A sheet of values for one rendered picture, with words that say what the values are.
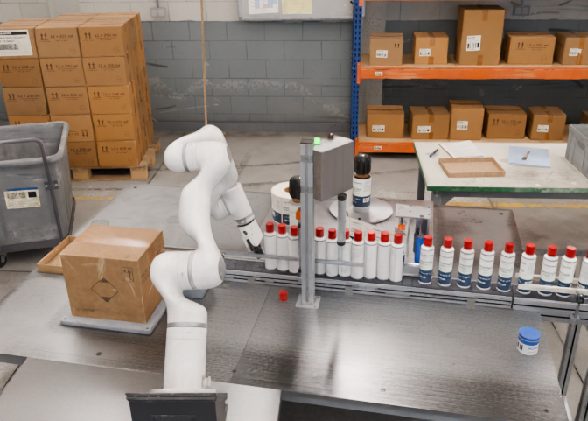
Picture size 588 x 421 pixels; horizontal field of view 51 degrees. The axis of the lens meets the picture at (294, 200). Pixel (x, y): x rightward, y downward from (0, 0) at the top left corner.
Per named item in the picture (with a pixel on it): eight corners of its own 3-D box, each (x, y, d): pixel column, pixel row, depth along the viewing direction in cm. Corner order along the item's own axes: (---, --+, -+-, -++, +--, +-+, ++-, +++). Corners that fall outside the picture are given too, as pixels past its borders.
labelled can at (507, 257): (509, 286, 242) (516, 240, 233) (510, 293, 237) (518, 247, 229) (495, 284, 243) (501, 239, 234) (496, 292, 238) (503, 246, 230)
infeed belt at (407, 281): (509, 292, 245) (511, 284, 243) (512, 305, 238) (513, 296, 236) (124, 256, 276) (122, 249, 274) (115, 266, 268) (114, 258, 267)
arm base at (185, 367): (223, 392, 189) (225, 331, 194) (206, 392, 171) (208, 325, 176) (164, 392, 191) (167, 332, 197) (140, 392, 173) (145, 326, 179)
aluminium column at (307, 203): (314, 298, 245) (314, 138, 217) (312, 305, 241) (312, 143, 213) (304, 298, 246) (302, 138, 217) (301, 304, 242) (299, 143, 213)
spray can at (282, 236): (291, 267, 258) (290, 223, 249) (285, 272, 254) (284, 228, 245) (280, 263, 260) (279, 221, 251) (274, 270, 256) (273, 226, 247)
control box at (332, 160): (353, 188, 230) (354, 140, 222) (321, 202, 220) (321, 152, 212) (332, 180, 237) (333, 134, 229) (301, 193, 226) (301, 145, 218)
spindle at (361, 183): (370, 206, 308) (373, 151, 295) (369, 213, 300) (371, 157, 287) (353, 204, 309) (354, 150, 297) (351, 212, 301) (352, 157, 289)
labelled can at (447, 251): (450, 281, 246) (455, 235, 238) (451, 288, 242) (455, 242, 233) (437, 279, 247) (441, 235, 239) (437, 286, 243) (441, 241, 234)
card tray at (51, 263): (129, 249, 284) (127, 241, 283) (101, 278, 261) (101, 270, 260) (69, 242, 290) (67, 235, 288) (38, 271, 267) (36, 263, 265)
